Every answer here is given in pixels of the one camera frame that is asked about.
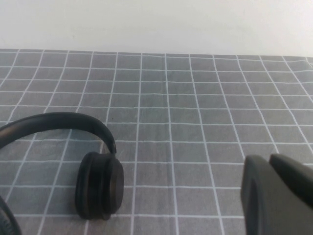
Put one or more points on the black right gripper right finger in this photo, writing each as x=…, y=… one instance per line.
x=293, y=173

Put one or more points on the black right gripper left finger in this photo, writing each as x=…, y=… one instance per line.
x=259, y=200

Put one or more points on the black over-ear headphones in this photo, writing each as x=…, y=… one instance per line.
x=97, y=186

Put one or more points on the grey white-grid tablecloth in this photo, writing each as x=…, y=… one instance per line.
x=185, y=117

